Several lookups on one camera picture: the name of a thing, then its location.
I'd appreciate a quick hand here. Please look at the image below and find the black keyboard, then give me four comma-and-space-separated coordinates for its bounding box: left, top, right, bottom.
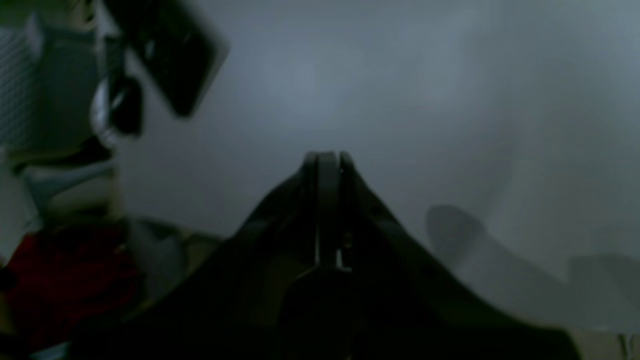
103, 0, 229, 117

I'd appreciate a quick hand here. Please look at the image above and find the red cloth on floor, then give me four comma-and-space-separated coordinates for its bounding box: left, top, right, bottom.
1, 225, 142, 353

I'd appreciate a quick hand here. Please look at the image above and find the black computer mouse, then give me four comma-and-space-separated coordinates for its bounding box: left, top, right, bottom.
109, 75, 143, 137

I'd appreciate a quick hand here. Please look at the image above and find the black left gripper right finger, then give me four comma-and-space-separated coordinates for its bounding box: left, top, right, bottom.
334, 151, 583, 360

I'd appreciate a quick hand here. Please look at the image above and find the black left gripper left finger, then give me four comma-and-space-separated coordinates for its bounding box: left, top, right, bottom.
70, 151, 321, 360

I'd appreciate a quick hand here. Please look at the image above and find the grey mesh office chair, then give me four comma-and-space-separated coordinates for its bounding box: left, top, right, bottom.
0, 13, 114, 224

